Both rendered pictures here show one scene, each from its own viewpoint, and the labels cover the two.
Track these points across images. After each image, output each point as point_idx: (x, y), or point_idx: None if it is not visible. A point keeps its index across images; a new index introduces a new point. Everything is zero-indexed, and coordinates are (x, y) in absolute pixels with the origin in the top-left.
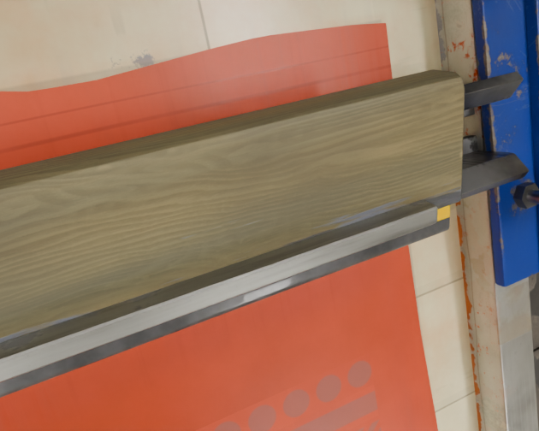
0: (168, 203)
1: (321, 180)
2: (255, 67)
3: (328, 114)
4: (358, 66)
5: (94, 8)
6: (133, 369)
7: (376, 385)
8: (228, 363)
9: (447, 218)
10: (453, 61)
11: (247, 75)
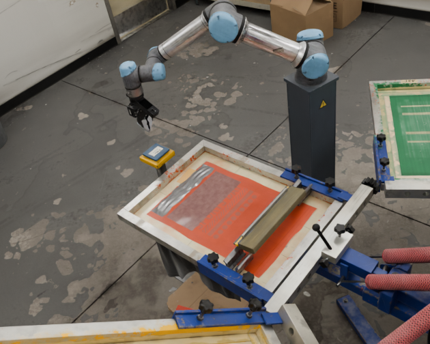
0: (274, 217)
1: (260, 229)
2: (272, 256)
3: (265, 233)
4: (257, 269)
5: (296, 246)
6: (255, 218)
7: (210, 237)
8: (241, 225)
9: (235, 243)
10: None
11: (272, 255)
